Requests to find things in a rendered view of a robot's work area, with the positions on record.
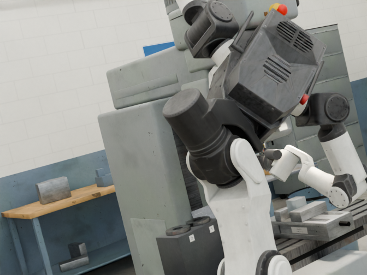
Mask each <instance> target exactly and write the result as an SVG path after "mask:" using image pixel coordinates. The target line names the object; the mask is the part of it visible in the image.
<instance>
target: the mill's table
mask: <svg viewBox="0 0 367 275"><path fill-rule="evenodd" d="M331 211H344V212H352V217H353V221H354V226H355V229H354V230H352V231H350V232H348V233H346V234H344V235H342V236H340V237H338V238H335V239H333V240H331V241H317V240H302V239H293V238H278V237H274V240H275V245H276V249H277V251H279V252H280V253H281V254H282V256H284V257H285V258H286V259H287V260H288V261H289V263H290V266H291V269H292V272H294V271H296V270H298V269H300V268H302V267H304V266H306V265H308V264H310V263H312V262H314V261H316V260H318V259H320V258H322V257H324V256H326V255H328V254H330V253H332V252H334V251H336V250H338V249H340V248H342V247H344V246H346V245H348V244H350V243H352V242H354V241H356V240H358V239H360V238H362V237H364V236H366V235H367V199H366V200H365V199H356V200H354V201H353V202H352V203H351V204H350V205H348V206H347V207H346V208H335V209H333V210H331Z"/></svg>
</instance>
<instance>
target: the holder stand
mask: <svg viewBox="0 0 367 275"><path fill-rule="evenodd" d="M156 241H157V245H158V250H159V254H160V257H161V262H162V266H163V270H164V274H165V275H217V270H218V266H219V264H220V262H221V261H222V260H223V259H224V251H223V245H222V240H221V235H220V231H219V228H218V222H217V219H216V218H210V217H209V216H202V217H197V218H193V219H190V220H188V221H187V222H186V224H185V225H179V226H175V227H172V228H170V229H168V230H166V231H165V234H162V235H160V236H158V237H156Z"/></svg>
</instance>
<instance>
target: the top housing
mask: <svg viewBox="0 0 367 275"><path fill-rule="evenodd" d="M216 1H219V2H221V3H223V4H225V5H226V6H227V7H228V8H229V9H230V10H231V12H232V13H233V15H234V17H235V18H236V20H237V22H238V24H239V30H238V31H240V29H241V28H242V26H243V24H244V22H245V21H246V19H247V17H248V16H249V14H250V12H251V11H252V10H253V12H254V16H253V17H252V19H251V21H250V23H249V24H248V26H247V27H246V29H245V30H248V29H254V28H257V27H258V26H259V24H260V23H261V22H262V21H263V19H264V18H265V16H264V12H266V11H267V12H268V13H269V8H270V6H271V5H272V4H275V3H280V4H284V5H285V6H286V7H287V9H288V12H287V14H286V15H285V17H287V18H288V19H290V20H292V19H295V18H296V17H297V16H298V7H297V3H296V0H216ZM168 18H169V23H170V27H171V31H172V35H173V39H174V43H175V47H176V49H177V50H179V51H181V50H184V49H187V48H188V47H187V45H186V43H185V40H184V33H185V32H186V31H187V30H188V29H189V28H190V27H191V26H190V25H189V24H188V23H187V22H186V21H185V19H184V17H183V15H182V12H181V10H180V9H176V10H174V11H172V12H171V13H170V14H169V16H168Z"/></svg>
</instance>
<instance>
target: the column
mask: <svg viewBox="0 0 367 275"><path fill-rule="evenodd" d="M170 98H171V97H168V98H163V99H159V100H155V101H150V102H147V103H143V104H139V105H134V106H130V107H126V108H123V109H119V110H115V111H110V112H106V113H102V114H100V115H98V117H97V119H98V124H99V128H100V132H101V135H102V139H103V144H104V148H105V152H106V156H107V159H108V163H109V168H110V172H111V176H112V179H113V183H114V187H115V192H116V196H117V200H118V203H119V207H120V211H121V215H122V220H123V224H124V227H125V232H126V236H127V240H128V244H129V248H130V251H131V256H132V260H133V264H134V268H135V272H136V275H165V274H164V270H163V266H162V262H161V257H160V254H159V250H158V245H157V241H156V237H158V236H160V235H162V234H165V231H166V230H168V229H170V228H172V227H175V226H179V225H185V224H186V222H187V221H188V220H190V219H193V217H192V215H191V212H192V211H195V210H197V209H200V208H202V207H205V206H208V203H207V201H206V198H205V193H204V187H203V185H202V184H201V183H200V182H199V181H198V179H197V178H196V177H195V176H194V175H192V174H191V172H190V171H189V169H188V167H187V164H186V157H187V153H188V150H187V149H186V146H185V145H184V143H183V142H182V141H181V139H180V138H179V137H178V135H177V133H176V132H175V131H174V130H173V128H172V127H171V125H170V124H169V123H168V121H167V120H166V119H165V117H164V116H163V114H162V112H163V108H164V106H165V104H166V103H167V101H168V100H169V99H170Z"/></svg>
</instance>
